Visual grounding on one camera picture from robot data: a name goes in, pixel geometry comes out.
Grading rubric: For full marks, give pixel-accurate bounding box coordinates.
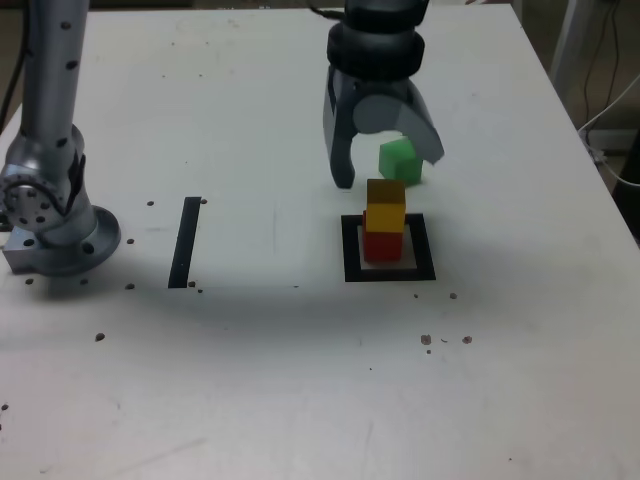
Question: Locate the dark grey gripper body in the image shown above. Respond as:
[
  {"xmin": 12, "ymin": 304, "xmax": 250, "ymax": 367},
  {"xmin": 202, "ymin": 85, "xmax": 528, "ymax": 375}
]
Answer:
[{"xmin": 344, "ymin": 73, "xmax": 414, "ymax": 101}]

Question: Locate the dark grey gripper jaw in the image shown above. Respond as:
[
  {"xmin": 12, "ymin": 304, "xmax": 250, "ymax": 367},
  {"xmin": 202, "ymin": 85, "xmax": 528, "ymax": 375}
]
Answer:
[{"xmin": 322, "ymin": 66, "xmax": 359, "ymax": 191}]

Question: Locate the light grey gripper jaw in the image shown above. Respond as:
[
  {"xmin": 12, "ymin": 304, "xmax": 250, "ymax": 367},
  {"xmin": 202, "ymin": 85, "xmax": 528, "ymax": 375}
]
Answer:
[{"xmin": 351, "ymin": 84, "xmax": 447, "ymax": 167}]

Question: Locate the green cube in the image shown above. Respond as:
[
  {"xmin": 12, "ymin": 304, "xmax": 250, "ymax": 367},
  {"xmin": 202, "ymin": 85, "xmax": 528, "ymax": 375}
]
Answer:
[{"xmin": 378, "ymin": 136, "xmax": 426, "ymax": 189}]

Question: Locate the yellow cube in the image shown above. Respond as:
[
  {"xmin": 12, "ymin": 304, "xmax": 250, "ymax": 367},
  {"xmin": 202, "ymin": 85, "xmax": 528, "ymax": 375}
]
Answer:
[{"xmin": 365, "ymin": 178, "xmax": 407, "ymax": 235}]

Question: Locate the red cube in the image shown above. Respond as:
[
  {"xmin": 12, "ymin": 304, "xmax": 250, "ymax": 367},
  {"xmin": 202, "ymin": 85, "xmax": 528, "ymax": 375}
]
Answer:
[{"xmin": 362, "ymin": 209, "xmax": 405, "ymax": 264}]

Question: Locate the black tape square outline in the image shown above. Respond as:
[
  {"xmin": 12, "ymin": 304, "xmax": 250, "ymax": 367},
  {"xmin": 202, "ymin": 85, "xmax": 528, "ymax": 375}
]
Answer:
[{"xmin": 340, "ymin": 213, "xmax": 437, "ymax": 284}]

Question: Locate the black tape strip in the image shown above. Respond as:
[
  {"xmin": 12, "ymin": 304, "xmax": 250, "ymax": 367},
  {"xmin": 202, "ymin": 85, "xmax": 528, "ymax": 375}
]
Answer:
[{"xmin": 167, "ymin": 196, "xmax": 203, "ymax": 290}]

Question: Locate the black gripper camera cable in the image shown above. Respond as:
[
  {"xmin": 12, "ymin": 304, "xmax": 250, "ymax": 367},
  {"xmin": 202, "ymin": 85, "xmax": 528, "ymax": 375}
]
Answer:
[{"xmin": 306, "ymin": 2, "xmax": 347, "ymax": 22}]

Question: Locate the white frame leg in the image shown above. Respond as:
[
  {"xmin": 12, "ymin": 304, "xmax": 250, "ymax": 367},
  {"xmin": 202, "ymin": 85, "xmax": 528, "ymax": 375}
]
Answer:
[{"xmin": 547, "ymin": 0, "xmax": 590, "ymax": 87}]

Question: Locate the white cable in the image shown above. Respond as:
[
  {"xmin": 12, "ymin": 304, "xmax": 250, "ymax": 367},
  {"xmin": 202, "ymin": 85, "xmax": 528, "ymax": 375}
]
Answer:
[{"xmin": 577, "ymin": 73, "xmax": 640, "ymax": 187}]

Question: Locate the black hanging cable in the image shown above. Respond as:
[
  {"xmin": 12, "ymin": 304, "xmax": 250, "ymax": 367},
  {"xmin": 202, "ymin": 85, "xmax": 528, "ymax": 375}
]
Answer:
[{"xmin": 582, "ymin": 0, "xmax": 622, "ymax": 132}]

